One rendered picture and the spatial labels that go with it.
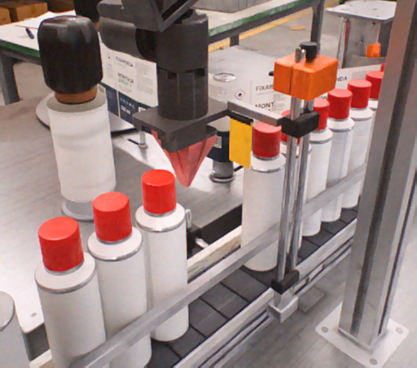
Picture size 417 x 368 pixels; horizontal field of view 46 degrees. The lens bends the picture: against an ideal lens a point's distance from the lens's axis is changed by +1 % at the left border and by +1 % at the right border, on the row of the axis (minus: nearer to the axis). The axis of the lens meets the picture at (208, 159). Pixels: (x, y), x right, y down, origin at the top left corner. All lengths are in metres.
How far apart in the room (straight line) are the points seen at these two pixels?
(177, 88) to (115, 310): 0.23
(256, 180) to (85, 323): 0.26
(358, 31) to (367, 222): 0.47
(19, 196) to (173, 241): 0.43
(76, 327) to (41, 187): 0.46
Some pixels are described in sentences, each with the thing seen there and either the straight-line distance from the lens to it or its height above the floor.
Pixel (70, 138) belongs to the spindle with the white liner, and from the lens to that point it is 0.72.
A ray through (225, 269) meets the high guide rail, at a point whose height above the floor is 0.96.
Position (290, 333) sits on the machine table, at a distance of 0.68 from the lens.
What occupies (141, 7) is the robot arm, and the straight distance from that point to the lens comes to 0.47.
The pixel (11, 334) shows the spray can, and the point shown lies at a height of 1.02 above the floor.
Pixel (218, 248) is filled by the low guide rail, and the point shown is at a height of 0.91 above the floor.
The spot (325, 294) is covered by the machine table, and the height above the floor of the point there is 0.83.
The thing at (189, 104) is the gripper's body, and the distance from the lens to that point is 0.53.
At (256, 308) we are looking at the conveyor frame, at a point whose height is 0.88.
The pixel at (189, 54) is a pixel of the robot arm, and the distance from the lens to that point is 0.51.
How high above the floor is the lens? 1.33
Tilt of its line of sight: 29 degrees down
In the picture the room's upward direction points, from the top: straight up
